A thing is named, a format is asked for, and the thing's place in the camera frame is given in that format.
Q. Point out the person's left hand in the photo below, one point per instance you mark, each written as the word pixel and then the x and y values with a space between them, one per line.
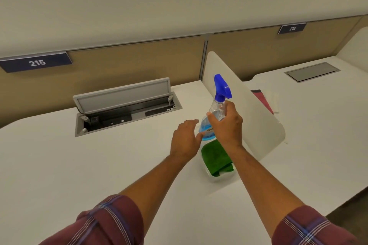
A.
pixel 184 143

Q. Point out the person's right hand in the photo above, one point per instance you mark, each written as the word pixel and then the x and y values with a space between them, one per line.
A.
pixel 230 130

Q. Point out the person's left thumb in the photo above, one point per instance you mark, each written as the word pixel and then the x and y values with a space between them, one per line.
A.
pixel 199 139

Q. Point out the person's right thumb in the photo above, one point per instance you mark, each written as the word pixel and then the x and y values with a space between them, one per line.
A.
pixel 212 119

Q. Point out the clear spray bottle blue nozzle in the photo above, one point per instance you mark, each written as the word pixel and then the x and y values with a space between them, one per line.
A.
pixel 221 89

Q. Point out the person's right forearm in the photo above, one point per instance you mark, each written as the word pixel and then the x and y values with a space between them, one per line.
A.
pixel 258 184

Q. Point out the person's left forearm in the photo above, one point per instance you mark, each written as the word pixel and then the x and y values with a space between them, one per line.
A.
pixel 161 184

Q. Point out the green cleaning cloth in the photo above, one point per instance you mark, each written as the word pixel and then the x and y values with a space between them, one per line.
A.
pixel 214 158

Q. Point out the white plastic tray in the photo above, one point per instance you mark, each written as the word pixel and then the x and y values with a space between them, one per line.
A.
pixel 222 178

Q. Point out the white desk divider panel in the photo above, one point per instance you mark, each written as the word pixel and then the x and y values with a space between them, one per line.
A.
pixel 258 115
pixel 355 46

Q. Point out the red booklet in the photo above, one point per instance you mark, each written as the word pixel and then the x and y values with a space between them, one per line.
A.
pixel 262 99

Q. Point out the beige partition panel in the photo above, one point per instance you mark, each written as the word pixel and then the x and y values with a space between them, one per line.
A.
pixel 129 64
pixel 258 49

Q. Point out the small blue number sign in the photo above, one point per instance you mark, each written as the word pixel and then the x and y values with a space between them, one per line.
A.
pixel 292 28

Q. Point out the person's left plaid sleeve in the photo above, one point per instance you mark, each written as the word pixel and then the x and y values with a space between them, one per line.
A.
pixel 106 221

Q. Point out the person's plaid sleeve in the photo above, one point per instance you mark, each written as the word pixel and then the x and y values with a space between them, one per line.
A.
pixel 310 229
pixel 106 221

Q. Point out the person's right plaid sleeve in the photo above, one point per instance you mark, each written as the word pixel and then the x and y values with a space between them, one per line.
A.
pixel 310 229

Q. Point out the large blue number sign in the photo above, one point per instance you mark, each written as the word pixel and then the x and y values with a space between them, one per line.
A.
pixel 36 62

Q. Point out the grey partition post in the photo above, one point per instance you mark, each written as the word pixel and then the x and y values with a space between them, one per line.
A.
pixel 204 52

